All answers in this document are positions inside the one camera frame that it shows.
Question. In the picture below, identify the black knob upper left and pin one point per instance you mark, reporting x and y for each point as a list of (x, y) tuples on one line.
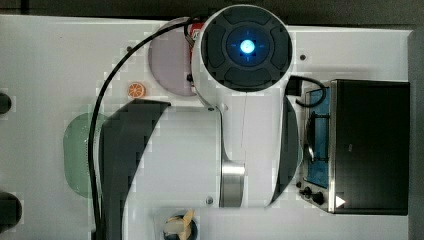
[(5, 103)]

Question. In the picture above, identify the grey round plate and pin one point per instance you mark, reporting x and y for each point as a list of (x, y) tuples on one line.
[(169, 62)]

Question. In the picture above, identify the green mug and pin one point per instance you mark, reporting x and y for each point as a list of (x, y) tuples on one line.
[(299, 157)]

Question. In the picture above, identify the orange slice toy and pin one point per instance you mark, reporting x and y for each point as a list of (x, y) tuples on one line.
[(136, 90)]

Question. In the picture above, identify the green oval strainer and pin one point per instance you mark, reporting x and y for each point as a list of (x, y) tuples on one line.
[(75, 146)]

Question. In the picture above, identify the red ketchup bottle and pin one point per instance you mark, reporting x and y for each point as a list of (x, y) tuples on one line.
[(194, 30)]

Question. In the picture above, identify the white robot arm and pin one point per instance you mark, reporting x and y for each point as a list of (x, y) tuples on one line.
[(233, 144)]

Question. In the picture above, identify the black knob lower left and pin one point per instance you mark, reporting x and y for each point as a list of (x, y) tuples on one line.
[(10, 211)]

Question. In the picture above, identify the black toaster oven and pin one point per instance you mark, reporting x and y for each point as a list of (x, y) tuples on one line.
[(356, 147)]

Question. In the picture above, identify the black knob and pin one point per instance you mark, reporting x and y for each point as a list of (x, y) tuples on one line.
[(10, 211), (5, 103)]

